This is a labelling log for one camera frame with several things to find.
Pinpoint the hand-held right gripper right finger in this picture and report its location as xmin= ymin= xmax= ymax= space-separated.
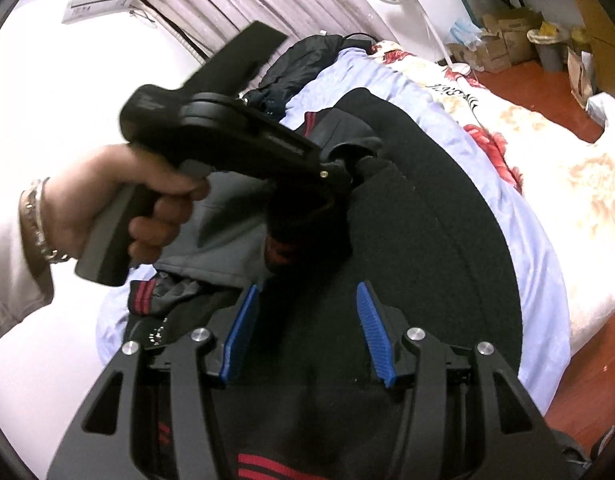
xmin=355 ymin=281 xmax=564 ymax=480

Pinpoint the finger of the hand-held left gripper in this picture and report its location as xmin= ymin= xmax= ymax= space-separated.
xmin=321 ymin=141 xmax=384 ymax=192

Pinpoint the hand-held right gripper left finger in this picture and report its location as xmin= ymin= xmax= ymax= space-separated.
xmin=46 ymin=284 xmax=261 ymax=480

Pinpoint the black sweater with red stripes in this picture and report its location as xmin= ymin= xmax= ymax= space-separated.
xmin=122 ymin=87 xmax=526 ymax=480

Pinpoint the person's left forearm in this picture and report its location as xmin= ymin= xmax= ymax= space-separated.
xmin=0 ymin=176 xmax=56 ymax=348

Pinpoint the person's left hand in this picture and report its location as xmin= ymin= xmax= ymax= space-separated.
xmin=46 ymin=144 xmax=211 ymax=267

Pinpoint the grey garment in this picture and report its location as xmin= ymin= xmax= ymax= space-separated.
xmin=152 ymin=172 xmax=274 ymax=292

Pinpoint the black puffer jacket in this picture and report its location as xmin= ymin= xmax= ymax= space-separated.
xmin=242 ymin=35 xmax=374 ymax=117

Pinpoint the lavender bed sheet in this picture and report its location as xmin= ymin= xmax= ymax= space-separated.
xmin=95 ymin=47 xmax=574 ymax=407

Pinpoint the small cardboard box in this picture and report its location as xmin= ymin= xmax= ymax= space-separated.
xmin=446 ymin=35 xmax=511 ymax=74

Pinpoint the blue plastic bag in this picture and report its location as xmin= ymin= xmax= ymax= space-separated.
xmin=449 ymin=16 xmax=484 ymax=47

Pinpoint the white air conditioner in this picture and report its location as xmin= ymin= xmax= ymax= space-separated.
xmin=62 ymin=0 xmax=139 ymax=25

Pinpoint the floral blanket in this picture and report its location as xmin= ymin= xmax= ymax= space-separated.
xmin=370 ymin=40 xmax=615 ymax=357

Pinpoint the grey trash bin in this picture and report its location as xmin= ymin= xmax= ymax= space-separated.
xmin=526 ymin=20 xmax=574 ymax=74

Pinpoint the brown paper bag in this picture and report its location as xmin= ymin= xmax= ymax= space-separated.
xmin=566 ymin=47 xmax=596 ymax=109

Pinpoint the white plastic bag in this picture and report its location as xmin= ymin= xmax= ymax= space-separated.
xmin=586 ymin=92 xmax=615 ymax=137

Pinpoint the flat cardboard sheet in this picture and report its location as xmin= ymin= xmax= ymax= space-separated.
xmin=556 ymin=0 xmax=615 ymax=67

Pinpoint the silver bead bracelet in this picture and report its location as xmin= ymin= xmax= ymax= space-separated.
xmin=20 ymin=177 xmax=71 ymax=264

